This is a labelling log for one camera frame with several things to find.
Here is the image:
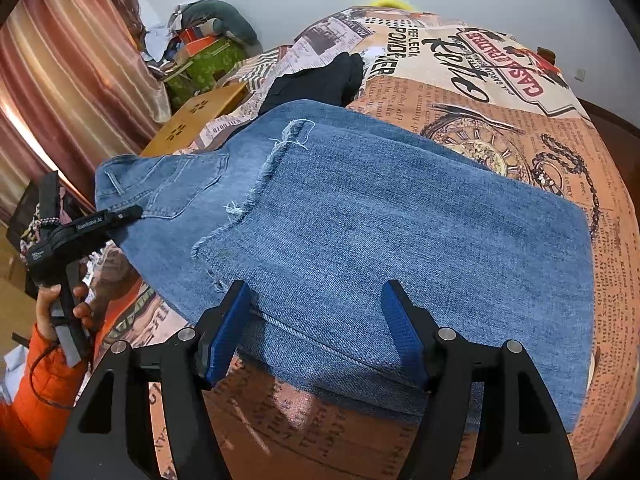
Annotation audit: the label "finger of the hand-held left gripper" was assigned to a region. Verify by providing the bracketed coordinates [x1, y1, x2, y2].
[102, 205, 145, 229]

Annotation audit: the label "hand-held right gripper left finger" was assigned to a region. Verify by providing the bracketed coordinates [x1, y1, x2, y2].
[50, 280, 252, 480]

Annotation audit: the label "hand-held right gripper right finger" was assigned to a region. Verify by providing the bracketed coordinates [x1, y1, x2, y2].
[381, 280, 581, 480]

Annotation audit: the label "blue denim pants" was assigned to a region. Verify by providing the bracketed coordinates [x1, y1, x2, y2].
[94, 100, 596, 433]

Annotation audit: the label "black folded pants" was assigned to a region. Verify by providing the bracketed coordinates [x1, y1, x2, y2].
[257, 52, 366, 113]

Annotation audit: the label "person's left hand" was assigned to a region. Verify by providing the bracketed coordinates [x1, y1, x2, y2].
[35, 282, 96, 342]

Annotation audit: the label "wooden lap table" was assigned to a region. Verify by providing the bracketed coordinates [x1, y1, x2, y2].
[140, 81, 249, 157]

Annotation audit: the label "striped pink curtain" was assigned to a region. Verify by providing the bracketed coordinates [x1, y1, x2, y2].
[0, 0, 168, 221]

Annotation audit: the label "green patterned bag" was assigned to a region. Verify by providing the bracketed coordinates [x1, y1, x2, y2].
[162, 37, 263, 123]

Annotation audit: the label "orange box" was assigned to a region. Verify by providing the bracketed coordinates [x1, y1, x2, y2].
[177, 27, 221, 46]

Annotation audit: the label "printed blanket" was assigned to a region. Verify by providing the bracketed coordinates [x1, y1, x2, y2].
[85, 7, 636, 480]

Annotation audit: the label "black cable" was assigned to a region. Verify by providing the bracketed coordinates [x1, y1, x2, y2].
[27, 342, 78, 408]

